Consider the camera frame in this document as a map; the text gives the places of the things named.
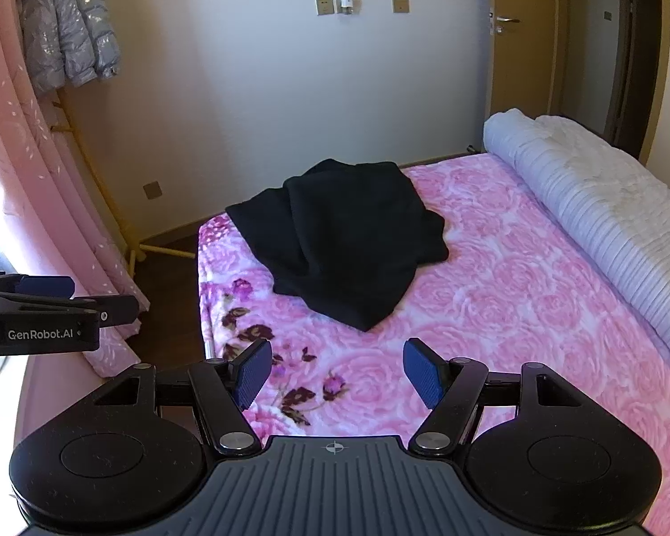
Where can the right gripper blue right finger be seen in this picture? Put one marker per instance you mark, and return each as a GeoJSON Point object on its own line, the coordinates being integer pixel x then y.
{"type": "Point", "coordinates": [426, 371]}

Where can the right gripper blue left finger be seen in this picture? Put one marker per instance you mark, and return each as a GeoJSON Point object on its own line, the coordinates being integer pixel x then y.
{"type": "Point", "coordinates": [248, 372]}

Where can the black zip fleece jacket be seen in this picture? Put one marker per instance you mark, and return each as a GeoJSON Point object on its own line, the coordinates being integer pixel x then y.
{"type": "Point", "coordinates": [345, 239]}

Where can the pink curtain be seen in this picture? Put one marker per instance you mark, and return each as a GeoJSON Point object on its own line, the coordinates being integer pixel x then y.
{"type": "Point", "coordinates": [48, 222]}

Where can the pink rose bed blanket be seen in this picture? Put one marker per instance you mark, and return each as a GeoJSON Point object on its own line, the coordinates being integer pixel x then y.
{"type": "Point", "coordinates": [515, 289]}

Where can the white ribbed rolled quilt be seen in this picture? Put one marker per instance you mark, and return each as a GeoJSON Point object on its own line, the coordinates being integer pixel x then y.
{"type": "Point", "coordinates": [611, 206]}

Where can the silver puffer jacket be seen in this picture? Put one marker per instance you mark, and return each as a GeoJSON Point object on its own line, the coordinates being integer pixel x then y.
{"type": "Point", "coordinates": [68, 42]}

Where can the wooden door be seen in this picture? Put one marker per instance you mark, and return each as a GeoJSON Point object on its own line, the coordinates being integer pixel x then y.
{"type": "Point", "coordinates": [528, 46]}

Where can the low wall socket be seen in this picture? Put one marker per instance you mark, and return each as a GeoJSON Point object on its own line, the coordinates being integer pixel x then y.
{"type": "Point", "coordinates": [152, 190]}

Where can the wall switch plate right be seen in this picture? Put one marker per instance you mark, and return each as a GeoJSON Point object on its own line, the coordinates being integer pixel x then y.
{"type": "Point", "coordinates": [401, 6]}

